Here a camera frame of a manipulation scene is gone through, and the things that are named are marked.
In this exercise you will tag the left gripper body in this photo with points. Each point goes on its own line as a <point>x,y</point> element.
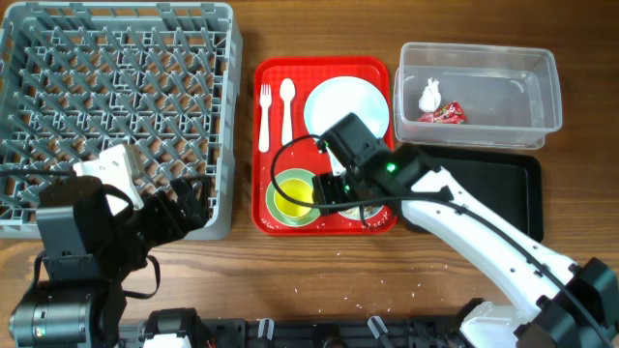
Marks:
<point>157,222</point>

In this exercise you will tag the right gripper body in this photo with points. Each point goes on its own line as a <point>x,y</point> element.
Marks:
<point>344,188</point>

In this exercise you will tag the yellow cup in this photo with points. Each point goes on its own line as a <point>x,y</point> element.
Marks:
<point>298,190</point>

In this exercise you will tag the green bowl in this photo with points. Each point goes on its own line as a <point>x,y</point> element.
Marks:
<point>298,173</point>

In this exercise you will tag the light blue bowl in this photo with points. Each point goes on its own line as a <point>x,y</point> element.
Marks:
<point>368,213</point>

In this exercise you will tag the light blue plate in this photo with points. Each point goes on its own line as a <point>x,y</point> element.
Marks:
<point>336,97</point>

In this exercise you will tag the white plastic spoon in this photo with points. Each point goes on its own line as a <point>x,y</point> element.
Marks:
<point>287,94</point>

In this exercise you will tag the white plastic fork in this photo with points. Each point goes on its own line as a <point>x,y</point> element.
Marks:
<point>265,100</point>

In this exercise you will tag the white napkin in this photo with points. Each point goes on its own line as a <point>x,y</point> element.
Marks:
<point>431,97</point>

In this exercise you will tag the red snack wrapper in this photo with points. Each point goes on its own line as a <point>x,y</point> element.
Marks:
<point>451,113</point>

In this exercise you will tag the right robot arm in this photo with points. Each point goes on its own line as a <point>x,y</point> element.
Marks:
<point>554,302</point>

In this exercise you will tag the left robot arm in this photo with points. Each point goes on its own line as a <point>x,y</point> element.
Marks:
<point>93,239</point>

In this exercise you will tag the grey dishwasher rack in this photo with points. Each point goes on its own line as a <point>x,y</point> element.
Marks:
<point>78,78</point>

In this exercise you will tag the black plastic tray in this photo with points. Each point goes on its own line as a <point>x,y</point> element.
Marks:
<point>510,185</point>

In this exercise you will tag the clear plastic bin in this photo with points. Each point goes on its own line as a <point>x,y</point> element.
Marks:
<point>510,96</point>

